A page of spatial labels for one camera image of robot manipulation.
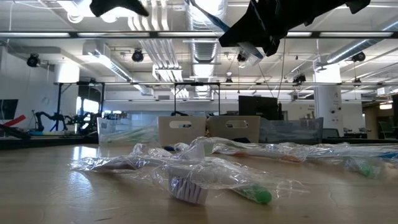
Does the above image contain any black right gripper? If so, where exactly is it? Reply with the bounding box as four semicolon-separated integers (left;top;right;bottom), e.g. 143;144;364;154
219;0;349;57

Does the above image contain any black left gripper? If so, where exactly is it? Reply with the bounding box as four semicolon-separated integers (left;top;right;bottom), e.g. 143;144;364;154
89;0;150;18

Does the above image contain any green toothbrush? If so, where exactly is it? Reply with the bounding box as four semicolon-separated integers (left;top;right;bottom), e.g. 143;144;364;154
104;126;158;144
172;157;308;206
343;157;385;180

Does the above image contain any black monitor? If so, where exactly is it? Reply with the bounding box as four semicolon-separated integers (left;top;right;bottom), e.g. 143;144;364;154
238;95;280;121

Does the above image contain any white round pillar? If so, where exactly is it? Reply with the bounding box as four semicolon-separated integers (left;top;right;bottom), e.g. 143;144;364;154
313;63;345;138

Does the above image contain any dark smoked plastic bin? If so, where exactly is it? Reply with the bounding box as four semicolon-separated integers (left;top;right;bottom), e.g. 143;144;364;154
259;117;324;146

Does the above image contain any grey plastic bin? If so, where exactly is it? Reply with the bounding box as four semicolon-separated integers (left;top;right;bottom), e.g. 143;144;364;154
206;115;261;144

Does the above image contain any clear plastic bin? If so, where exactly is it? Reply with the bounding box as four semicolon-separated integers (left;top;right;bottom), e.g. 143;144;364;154
96;117;160;146

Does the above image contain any white plastic bin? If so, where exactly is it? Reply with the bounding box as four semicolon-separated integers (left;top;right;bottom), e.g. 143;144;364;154
157;116;208;147

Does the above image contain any red object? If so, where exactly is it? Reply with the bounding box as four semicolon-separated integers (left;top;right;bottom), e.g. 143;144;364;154
0;114;27;128

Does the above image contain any corrugated silver ventilation duct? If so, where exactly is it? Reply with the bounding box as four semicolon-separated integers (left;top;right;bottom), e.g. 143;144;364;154
185;0;229;99

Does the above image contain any white air duct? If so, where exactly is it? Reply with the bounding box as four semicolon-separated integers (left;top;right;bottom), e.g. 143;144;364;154
82;42;155;96

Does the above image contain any smooth silver ventilation duct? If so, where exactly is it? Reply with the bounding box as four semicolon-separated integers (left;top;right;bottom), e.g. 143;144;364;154
325;18;398;65

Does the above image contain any black background rig frame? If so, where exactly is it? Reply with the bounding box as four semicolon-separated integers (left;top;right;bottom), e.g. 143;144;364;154
53;81;106;132
173;82;221;118

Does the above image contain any black wall screen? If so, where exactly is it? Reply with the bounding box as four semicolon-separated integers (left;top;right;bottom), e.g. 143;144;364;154
0;98;19;121

